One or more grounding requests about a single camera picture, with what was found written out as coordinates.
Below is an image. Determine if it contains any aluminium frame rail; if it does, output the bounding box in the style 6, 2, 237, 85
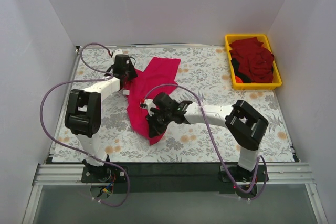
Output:
23, 162, 328, 223

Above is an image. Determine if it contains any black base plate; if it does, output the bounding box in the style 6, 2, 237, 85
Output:
218, 164, 269, 183
81, 165, 127, 183

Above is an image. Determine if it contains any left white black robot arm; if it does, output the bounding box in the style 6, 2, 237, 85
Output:
65, 54, 138, 182

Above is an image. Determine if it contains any dark red t-shirt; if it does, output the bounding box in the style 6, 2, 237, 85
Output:
229, 37, 274, 67

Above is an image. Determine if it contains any yellow plastic bin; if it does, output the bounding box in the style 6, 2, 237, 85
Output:
224, 34, 282, 90

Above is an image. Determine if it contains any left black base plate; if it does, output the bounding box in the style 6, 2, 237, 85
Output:
81, 165, 127, 183

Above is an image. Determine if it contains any black and orange garment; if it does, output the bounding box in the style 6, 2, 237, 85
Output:
230, 58, 275, 84

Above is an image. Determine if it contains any magenta pink t-shirt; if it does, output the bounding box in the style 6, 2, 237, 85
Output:
125, 57, 181, 145

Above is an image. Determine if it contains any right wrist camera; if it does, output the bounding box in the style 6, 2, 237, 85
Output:
140, 99, 156, 116

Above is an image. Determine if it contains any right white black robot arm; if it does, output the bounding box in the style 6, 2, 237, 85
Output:
141, 92, 269, 181

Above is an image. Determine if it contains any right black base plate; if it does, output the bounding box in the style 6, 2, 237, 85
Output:
218, 164, 269, 183

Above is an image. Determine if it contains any floral patterned table mat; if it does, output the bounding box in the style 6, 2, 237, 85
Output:
52, 46, 294, 164

